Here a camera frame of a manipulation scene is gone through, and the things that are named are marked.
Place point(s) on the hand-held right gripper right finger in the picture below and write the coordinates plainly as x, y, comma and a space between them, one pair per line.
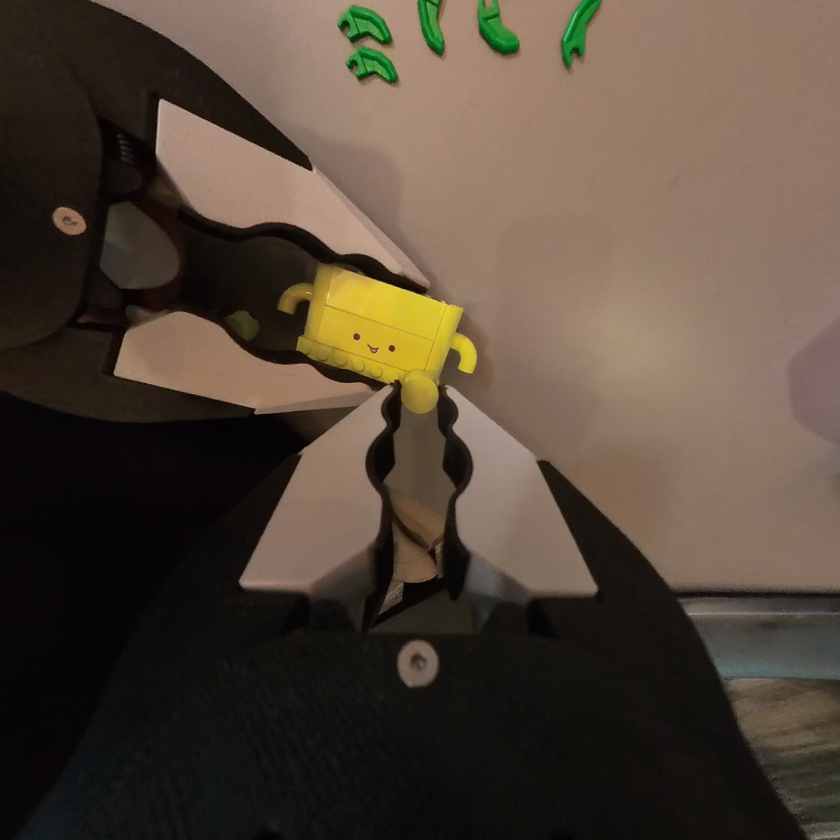
525, 531

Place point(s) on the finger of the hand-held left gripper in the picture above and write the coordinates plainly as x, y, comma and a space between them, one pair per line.
197, 367
262, 177

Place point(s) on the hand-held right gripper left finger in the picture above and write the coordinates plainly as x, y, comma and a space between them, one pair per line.
308, 525

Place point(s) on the lime green toy brick pot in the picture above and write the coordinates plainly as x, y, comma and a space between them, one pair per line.
374, 321

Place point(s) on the lime green round peg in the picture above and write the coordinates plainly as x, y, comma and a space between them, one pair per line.
241, 325

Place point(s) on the grey metal plate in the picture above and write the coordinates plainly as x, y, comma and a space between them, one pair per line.
761, 636

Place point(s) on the scattered green leaf pieces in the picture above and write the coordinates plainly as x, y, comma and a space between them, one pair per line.
502, 36

